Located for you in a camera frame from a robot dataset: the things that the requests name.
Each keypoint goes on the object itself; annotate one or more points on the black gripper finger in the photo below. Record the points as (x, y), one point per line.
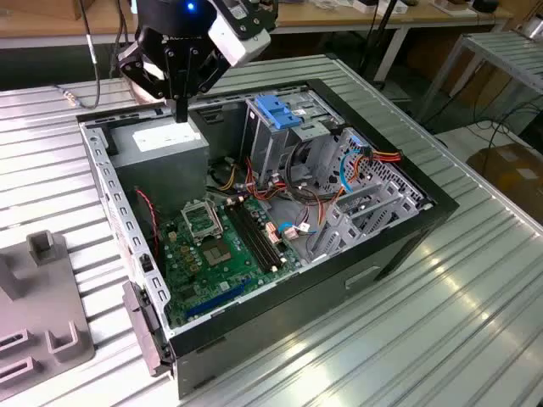
(191, 72)
(169, 72)

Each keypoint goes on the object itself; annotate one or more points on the blue drive latch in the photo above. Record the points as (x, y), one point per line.
(275, 112)

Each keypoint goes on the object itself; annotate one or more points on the grey power supply unit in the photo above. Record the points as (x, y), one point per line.
(161, 169)

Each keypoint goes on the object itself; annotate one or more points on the grey metal drive cage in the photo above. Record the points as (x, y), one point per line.
(271, 148)

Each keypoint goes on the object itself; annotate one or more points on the long wooden desk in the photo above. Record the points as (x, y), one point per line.
(42, 25)

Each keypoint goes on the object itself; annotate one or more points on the black RAM slot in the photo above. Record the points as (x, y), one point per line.
(248, 239)
(259, 233)

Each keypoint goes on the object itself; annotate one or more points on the CPU socket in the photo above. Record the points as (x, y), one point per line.
(216, 254)

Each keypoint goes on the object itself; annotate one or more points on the green motherboard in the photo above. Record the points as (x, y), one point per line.
(182, 271)

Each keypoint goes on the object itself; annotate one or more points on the blue expansion slot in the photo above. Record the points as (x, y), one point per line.
(216, 301)

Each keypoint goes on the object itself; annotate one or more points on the black open PC case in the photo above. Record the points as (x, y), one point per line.
(297, 305)

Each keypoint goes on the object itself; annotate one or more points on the grey parts rack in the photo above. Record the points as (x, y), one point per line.
(38, 297)

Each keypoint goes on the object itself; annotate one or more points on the metal slat side table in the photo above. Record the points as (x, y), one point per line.
(509, 51)

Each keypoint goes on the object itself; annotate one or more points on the large cardboard box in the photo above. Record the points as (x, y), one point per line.
(509, 165)

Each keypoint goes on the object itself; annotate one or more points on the white grey wrist camera box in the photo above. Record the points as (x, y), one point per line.
(242, 42)

